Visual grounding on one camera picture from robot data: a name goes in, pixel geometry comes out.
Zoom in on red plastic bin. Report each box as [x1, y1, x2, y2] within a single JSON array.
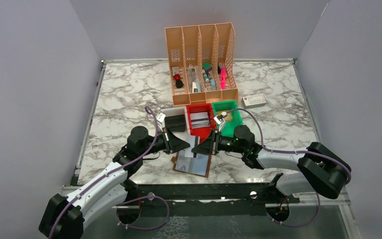
[[187, 104, 217, 140]]

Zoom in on brown leather card holder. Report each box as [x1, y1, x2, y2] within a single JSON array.
[[171, 150, 211, 178]]

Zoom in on white plastic bin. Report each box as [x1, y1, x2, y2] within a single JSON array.
[[161, 107, 190, 133]]

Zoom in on green plastic bin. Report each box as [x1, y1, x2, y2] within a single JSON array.
[[212, 100, 243, 137]]

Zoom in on peach plastic file organizer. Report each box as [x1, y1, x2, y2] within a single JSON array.
[[165, 22, 239, 107]]

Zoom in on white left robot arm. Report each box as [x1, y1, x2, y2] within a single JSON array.
[[38, 126, 190, 239]]

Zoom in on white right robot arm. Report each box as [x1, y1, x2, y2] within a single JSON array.
[[192, 125, 351, 199]]

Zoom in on black card stack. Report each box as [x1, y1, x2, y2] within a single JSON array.
[[165, 115, 187, 132]]

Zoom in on gold credit card stack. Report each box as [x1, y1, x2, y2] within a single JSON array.
[[221, 112, 233, 122]]

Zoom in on silver VIP card stack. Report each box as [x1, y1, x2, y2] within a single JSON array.
[[190, 112, 210, 129]]

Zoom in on small white label box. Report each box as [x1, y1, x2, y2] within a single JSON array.
[[241, 94, 267, 109]]

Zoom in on black round object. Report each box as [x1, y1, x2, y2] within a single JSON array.
[[175, 80, 184, 89]]

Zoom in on white stapler tool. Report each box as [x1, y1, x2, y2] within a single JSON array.
[[191, 82, 199, 93]]

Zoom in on pink marker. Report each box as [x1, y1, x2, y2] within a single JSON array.
[[220, 66, 226, 90]]

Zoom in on teal eraser block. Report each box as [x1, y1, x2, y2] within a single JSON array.
[[202, 63, 212, 71]]

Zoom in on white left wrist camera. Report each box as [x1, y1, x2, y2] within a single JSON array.
[[156, 112, 166, 123]]

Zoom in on black metal base rail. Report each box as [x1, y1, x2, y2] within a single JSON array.
[[115, 183, 299, 219]]

